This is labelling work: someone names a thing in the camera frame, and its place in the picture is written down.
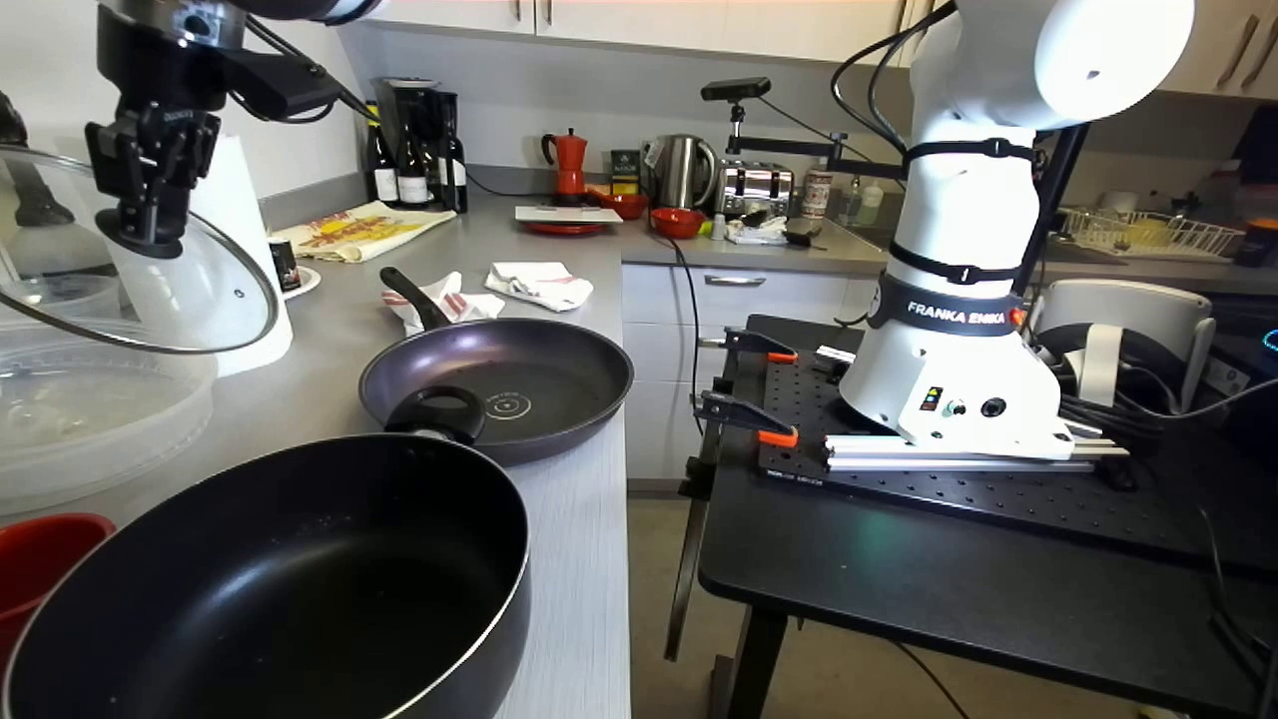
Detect clear plastic container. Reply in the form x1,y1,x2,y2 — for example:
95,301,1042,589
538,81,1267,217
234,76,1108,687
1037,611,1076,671
0,272,222,520

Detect spray bottle with black head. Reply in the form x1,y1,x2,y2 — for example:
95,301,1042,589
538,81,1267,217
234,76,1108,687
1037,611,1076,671
0,92,118,279

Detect black pot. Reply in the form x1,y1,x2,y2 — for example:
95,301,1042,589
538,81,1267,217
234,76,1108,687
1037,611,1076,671
0,430,536,719

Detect white dish rack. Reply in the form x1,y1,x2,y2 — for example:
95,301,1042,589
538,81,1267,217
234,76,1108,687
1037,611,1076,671
1060,197,1249,264

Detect dark spice jar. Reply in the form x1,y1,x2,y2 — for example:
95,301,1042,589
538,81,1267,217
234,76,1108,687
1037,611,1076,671
268,235,308,297

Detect white grey headset device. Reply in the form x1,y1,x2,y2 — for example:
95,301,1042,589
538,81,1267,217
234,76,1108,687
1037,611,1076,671
1026,276,1221,413

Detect purple frying pan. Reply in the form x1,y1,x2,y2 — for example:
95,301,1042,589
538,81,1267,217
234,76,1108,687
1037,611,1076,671
354,264,639,468

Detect glass lid with black knob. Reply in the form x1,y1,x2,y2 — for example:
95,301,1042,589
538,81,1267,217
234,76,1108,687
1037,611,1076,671
0,141,289,360

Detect white cutting board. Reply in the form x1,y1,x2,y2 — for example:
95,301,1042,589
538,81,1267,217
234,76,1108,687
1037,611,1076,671
510,201,626,231

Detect red plate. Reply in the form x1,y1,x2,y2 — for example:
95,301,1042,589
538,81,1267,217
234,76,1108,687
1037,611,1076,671
514,217,611,244

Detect steel cooking pot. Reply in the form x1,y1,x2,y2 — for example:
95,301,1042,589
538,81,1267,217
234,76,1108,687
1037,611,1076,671
714,159,801,224

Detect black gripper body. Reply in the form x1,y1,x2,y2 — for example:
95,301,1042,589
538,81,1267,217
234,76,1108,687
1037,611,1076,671
80,35,233,224

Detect black kettle power cable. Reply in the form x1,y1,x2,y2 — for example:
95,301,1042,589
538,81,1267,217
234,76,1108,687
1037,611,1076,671
660,231,710,413

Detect black camera stand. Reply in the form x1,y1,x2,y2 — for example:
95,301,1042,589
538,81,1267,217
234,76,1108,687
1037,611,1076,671
700,72,909,184

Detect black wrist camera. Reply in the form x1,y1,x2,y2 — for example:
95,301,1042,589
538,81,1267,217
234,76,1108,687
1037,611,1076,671
220,48,347,129

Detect white paper towel roll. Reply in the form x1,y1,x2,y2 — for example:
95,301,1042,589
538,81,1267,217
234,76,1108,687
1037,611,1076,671
95,129,296,381

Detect white dish cloth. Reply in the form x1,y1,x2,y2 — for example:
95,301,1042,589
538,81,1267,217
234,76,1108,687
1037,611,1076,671
723,211,796,251

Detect crumpled white red-striped towel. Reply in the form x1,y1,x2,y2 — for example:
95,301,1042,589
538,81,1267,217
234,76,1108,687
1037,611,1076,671
378,267,506,337

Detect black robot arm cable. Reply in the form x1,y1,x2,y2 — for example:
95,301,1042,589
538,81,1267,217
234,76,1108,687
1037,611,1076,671
825,0,962,171

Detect dark wine bottle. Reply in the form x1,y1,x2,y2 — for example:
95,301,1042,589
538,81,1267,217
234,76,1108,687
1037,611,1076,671
445,124,477,220
362,101,405,209

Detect red cup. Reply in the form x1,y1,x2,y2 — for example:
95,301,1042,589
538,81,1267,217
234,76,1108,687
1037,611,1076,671
0,512,118,671

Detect white upper cabinets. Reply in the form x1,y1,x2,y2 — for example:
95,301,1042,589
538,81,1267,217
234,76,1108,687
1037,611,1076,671
333,0,1278,105

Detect red bowl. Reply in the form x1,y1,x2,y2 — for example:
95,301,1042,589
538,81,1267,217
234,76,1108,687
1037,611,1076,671
648,205,707,244

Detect red moka pot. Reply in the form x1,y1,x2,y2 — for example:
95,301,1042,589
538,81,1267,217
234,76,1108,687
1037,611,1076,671
538,129,594,209

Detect black clamp with orange tip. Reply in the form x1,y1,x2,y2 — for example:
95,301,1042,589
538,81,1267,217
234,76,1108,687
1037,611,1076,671
700,389,805,458
720,325,805,370

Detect small white plate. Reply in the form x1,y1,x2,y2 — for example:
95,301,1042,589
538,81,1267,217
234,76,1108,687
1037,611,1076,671
277,264,323,306

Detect folded white red-striped towel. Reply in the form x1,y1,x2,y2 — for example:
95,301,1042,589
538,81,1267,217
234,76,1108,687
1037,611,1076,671
485,260,598,317

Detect black coffee machine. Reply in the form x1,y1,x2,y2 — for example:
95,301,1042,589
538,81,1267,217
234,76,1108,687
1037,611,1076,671
375,76,462,211

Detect steel electric kettle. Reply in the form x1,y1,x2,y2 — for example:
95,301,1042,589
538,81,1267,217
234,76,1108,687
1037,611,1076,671
642,132,723,217

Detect black robot table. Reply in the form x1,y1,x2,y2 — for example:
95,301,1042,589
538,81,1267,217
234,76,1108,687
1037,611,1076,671
660,313,1278,719

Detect white lower cabinet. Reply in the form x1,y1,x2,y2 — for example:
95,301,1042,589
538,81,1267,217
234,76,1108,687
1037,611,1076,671
620,260,887,489

